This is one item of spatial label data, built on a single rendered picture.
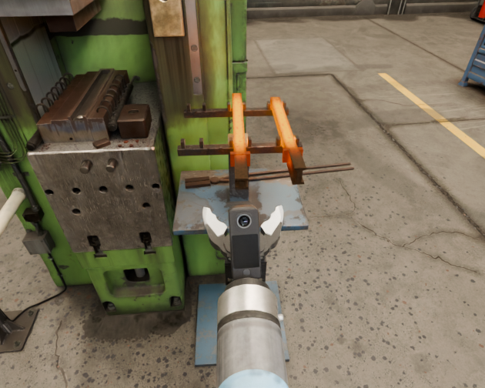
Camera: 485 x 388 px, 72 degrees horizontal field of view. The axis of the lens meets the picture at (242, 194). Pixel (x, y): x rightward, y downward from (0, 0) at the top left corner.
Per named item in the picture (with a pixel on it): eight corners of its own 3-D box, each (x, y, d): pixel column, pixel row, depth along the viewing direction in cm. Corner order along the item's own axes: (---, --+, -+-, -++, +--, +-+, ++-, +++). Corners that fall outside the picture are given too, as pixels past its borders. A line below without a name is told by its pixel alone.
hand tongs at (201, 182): (349, 163, 123) (350, 161, 122) (354, 170, 120) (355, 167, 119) (185, 181, 115) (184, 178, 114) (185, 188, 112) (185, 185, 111)
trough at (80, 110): (87, 120, 102) (85, 115, 101) (68, 121, 101) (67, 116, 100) (115, 71, 134) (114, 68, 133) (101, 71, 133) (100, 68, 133)
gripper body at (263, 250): (224, 259, 64) (223, 317, 55) (222, 227, 59) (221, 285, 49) (264, 258, 64) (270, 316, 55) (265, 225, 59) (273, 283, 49)
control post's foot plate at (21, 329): (23, 352, 146) (15, 342, 140) (-30, 356, 144) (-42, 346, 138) (41, 307, 162) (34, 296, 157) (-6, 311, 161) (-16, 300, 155)
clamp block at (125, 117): (148, 138, 107) (144, 119, 103) (121, 139, 107) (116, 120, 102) (152, 120, 116) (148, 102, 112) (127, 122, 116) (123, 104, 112)
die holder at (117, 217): (172, 245, 131) (153, 147, 103) (72, 252, 128) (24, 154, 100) (180, 165, 174) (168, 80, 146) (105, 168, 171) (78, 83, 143)
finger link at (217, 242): (199, 232, 61) (227, 262, 56) (198, 226, 60) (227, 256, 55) (220, 222, 63) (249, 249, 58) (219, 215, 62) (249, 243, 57)
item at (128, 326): (194, 349, 147) (194, 348, 146) (56, 362, 143) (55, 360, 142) (195, 275, 177) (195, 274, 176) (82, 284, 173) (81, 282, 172)
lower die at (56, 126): (109, 139, 106) (102, 115, 101) (44, 142, 105) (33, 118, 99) (131, 88, 139) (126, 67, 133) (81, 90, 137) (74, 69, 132)
